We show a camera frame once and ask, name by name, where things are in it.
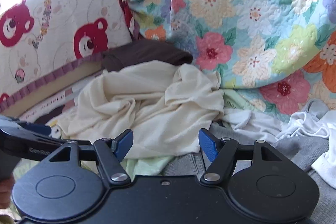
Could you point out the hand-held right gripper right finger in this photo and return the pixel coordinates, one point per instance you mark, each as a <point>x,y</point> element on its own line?
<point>208,145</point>

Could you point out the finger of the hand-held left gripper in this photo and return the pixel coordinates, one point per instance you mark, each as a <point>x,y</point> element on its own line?
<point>39,129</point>

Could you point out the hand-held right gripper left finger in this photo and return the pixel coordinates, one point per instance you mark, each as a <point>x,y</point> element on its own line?
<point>125,145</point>

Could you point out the cream garment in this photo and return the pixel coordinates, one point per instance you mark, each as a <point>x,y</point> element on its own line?
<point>126,108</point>

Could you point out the person's left hand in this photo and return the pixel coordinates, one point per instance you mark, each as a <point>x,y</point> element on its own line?
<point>5,193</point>

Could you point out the light green cloth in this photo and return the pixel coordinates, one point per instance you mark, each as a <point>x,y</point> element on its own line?
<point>147,165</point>
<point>233,99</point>

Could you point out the grey knit cloth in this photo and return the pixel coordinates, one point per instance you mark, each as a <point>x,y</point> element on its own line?
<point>288,155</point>

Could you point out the brown garment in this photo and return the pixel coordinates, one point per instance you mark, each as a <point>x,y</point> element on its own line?
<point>147,53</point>

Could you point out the bear print quilted cover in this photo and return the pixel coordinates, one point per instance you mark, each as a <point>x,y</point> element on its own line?
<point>52,29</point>

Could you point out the floral quilt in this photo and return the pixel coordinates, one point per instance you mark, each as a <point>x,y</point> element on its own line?
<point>236,16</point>

